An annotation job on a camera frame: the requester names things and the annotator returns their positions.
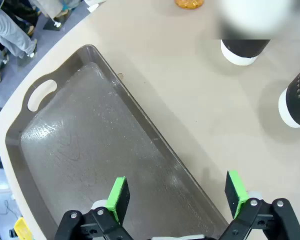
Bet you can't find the thin black floor cable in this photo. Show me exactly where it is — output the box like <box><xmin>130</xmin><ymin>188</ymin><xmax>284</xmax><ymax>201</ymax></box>
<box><xmin>0</xmin><ymin>198</ymin><xmax>17</xmax><ymax>216</ymax></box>

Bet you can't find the white paper cup black sleeve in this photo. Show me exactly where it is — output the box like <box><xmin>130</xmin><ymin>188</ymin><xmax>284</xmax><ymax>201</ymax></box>
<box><xmin>278</xmin><ymin>61</ymin><xmax>300</xmax><ymax>129</ymax></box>
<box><xmin>218</xmin><ymin>0</ymin><xmax>296</xmax><ymax>66</ymax></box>

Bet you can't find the iced coffee clear plastic cup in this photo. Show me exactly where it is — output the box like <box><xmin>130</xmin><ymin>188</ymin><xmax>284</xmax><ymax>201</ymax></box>
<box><xmin>174</xmin><ymin>0</ymin><xmax>205</xmax><ymax>10</ymax></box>

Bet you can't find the person in grey trousers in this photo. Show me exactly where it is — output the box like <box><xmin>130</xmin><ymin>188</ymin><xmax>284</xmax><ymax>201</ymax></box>
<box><xmin>0</xmin><ymin>9</ymin><xmax>38</xmax><ymax>60</ymax></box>

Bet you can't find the dark brown plastic serving tray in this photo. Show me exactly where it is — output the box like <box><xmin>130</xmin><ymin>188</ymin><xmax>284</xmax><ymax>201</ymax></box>
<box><xmin>4</xmin><ymin>44</ymin><xmax>230</xmax><ymax>240</ymax></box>

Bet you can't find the person in dark clothes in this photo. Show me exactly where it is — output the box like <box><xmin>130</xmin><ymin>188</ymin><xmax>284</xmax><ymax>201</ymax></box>
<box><xmin>1</xmin><ymin>0</ymin><xmax>40</xmax><ymax>35</ymax></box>

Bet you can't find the yellow plastic object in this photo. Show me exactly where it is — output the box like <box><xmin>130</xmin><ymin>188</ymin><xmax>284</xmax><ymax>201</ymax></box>
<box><xmin>13</xmin><ymin>216</ymin><xmax>33</xmax><ymax>240</ymax></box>

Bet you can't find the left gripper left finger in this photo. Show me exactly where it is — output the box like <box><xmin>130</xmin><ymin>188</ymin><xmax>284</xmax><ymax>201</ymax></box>
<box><xmin>54</xmin><ymin>176</ymin><xmax>135</xmax><ymax>240</ymax></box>

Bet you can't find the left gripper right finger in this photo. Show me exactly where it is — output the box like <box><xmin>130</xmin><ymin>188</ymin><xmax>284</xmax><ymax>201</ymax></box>
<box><xmin>218</xmin><ymin>170</ymin><xmax>300</xmax><ymax>240</ymax></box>

